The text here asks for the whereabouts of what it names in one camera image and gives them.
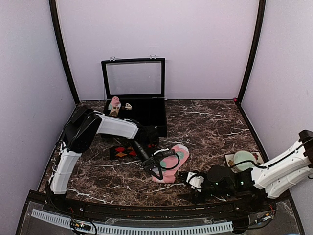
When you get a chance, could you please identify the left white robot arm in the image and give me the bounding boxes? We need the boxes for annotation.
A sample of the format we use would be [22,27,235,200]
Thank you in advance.
[46,108,163,213]

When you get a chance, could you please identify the small circuit board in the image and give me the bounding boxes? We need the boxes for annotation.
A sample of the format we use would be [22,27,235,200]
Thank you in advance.
[70,220,91,232]

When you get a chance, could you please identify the wrist white camera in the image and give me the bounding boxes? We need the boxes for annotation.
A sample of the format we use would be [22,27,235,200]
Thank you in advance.
[153,149,176,159]
[186,172,204,192]

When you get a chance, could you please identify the pink patterned sock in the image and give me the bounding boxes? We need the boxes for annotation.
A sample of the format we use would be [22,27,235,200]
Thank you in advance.
[152,144,190,184]

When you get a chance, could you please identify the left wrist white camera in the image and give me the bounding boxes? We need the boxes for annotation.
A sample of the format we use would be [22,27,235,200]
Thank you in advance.
[153,149,176,159]

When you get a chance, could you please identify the black argyle sock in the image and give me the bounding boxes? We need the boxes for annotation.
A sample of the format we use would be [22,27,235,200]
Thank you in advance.
[109,144,157,161]

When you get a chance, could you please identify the black front rail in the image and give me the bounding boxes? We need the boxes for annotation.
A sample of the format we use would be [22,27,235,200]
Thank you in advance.
[26,189,294,221]

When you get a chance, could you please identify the floral patterned mat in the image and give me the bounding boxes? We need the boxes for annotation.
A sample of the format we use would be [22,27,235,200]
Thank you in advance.
[225,150,264,173]

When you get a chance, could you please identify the left black frame post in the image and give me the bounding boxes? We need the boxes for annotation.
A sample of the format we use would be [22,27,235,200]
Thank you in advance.
[48,0,80,105]

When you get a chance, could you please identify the black frame post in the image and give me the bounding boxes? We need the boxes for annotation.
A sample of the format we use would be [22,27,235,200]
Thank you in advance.
[236,0,266,106]
[48,0,80,105]

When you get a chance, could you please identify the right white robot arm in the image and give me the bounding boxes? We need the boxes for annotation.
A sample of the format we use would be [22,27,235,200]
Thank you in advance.
[179,130,313,212]

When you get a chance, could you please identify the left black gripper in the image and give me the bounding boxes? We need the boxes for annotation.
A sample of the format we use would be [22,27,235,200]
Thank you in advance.
[130,140,163,181]

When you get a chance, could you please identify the rolled pink sock in box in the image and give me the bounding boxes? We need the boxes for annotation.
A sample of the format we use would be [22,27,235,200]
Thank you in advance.
[108,96,121,117]

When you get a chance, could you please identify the small white ring object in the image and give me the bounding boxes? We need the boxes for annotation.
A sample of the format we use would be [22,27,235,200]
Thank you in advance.
[125,103,132,110]

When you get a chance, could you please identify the pale green bowl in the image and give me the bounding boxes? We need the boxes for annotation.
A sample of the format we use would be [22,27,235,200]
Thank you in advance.
[233,150,257,172]

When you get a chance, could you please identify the right black frame post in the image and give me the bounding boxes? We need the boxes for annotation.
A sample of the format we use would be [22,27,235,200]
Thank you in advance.
[236,0,266,106]

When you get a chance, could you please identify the white slotted cable duct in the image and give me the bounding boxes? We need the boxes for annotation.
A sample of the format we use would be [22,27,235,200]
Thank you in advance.
[31,209,234,235]

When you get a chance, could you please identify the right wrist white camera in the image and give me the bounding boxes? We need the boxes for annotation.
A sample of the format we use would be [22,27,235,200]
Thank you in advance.
[186,172,204,192]

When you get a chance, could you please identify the black display box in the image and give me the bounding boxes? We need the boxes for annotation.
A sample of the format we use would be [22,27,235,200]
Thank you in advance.
[101,57,168,137]

